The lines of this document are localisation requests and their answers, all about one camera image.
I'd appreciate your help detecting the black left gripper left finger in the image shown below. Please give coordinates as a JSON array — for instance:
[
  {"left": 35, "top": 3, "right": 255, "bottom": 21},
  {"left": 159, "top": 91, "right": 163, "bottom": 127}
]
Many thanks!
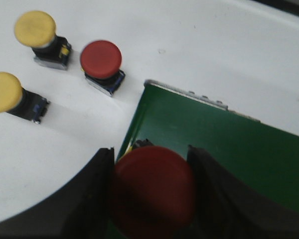
[{"left": 0, "top": 148, "right": 114, "bottom": 239}]

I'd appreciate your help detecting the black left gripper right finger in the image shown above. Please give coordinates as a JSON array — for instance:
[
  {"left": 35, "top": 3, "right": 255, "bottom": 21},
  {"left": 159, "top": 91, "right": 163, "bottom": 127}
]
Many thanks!
[{"left": 187, "top": 146, "right": 299, "bottom": 239}]

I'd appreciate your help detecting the red mushroom push button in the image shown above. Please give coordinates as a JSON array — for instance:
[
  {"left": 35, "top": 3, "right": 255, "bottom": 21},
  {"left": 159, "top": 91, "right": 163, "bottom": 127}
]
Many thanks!
[
  {"left": 80, "top": 40, "right": 125, "bottom": 97},
  {"left": 108, "top": 146, "right": 196, "bottom": 239}
]

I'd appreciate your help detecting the yellow mushroom push button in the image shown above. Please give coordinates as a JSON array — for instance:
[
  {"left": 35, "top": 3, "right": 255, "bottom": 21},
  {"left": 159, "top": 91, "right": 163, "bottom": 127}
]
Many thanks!
[
  {"left": 0, "top": 72, "right": 50, "bottom": 124},
  {"left": 14, "top": 10, "right": 72, "bottom": 70}
]

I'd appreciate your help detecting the green conveyor belt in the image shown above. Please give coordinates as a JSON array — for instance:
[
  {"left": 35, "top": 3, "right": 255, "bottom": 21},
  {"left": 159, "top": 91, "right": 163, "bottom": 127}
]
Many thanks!
[{"left": 107, "top": 83, "right": 299, "bottom": 239}]

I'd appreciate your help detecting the far conveyor side rail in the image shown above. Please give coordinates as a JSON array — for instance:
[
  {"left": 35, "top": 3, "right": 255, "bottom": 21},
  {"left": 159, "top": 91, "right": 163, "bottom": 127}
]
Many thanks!
[{"left": 144, "top": 79, "right": 261, "bottom": 122}]

